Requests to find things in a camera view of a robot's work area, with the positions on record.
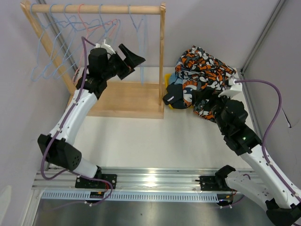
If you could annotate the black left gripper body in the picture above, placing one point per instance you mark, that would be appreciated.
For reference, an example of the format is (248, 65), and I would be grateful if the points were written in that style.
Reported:
(116, 66)

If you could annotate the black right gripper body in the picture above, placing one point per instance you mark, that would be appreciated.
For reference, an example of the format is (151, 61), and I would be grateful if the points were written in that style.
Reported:
(216, 104)

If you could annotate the blue hanger of camo shorts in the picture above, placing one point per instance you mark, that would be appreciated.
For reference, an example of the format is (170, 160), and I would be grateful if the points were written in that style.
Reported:
(141, 31)

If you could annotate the black orange camo shorts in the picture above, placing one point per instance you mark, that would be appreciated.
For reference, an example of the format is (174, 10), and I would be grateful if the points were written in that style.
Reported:
(213, 73)

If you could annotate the blue orange patterned shorts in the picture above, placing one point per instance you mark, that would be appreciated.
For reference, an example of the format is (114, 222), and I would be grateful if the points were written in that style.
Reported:
(188, 77)

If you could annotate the blue hanger of patterned shorts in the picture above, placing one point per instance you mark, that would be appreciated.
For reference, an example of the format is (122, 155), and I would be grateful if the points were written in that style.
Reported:
(111, 28)

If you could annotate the pink wire hanger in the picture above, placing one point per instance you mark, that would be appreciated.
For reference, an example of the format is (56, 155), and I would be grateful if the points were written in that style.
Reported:
(114, 24)

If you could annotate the dark grey shorts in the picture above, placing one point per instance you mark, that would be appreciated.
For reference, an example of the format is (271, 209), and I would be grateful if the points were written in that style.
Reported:
(179, 102)

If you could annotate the blue hanger of dark shorts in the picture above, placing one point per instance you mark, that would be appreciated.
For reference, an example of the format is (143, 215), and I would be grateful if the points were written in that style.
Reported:
(80, 31)

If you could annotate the blue hanger of orange shorts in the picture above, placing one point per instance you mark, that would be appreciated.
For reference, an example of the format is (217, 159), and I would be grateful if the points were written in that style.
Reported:
(67, 26)

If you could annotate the light blue shorts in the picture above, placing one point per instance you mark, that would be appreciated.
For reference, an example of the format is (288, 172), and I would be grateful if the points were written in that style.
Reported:
(174, 79)

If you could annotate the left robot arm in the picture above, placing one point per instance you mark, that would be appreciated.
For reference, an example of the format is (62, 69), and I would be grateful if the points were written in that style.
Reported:
(101, 64)

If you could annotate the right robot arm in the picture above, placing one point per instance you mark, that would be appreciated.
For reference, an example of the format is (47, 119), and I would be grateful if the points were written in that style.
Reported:
(279, 197)

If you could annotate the empty light blue hanger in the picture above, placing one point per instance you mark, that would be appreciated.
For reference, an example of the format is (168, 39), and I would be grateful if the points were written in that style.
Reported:
(50, 24)

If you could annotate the wooden clothes rack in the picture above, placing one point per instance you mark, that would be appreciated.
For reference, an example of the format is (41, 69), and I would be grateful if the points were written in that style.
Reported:
(127, 99)

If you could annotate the yellow plastic tray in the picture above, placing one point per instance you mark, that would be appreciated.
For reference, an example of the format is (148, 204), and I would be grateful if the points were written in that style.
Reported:
(167, 81)

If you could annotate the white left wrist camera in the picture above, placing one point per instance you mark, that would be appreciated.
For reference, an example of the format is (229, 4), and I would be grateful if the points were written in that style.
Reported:
(105, 46)

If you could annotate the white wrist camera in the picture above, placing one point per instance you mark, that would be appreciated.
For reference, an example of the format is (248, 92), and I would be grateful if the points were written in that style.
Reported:
(105, 46)
(234, 87)

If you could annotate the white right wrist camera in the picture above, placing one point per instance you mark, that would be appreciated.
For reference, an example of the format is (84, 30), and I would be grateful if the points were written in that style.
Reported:
(234, 87)

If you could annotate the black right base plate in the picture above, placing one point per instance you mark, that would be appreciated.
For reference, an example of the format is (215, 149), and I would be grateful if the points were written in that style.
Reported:
(209, 183)

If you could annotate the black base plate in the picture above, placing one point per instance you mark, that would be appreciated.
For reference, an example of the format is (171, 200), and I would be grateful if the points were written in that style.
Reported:
(209, 183)
(90, 184)

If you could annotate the aluminium mounting rail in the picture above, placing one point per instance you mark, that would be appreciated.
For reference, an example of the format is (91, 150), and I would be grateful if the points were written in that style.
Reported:
(148, 185)

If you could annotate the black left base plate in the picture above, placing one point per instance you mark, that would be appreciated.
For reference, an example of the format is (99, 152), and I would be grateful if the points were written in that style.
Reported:
(90, 184)

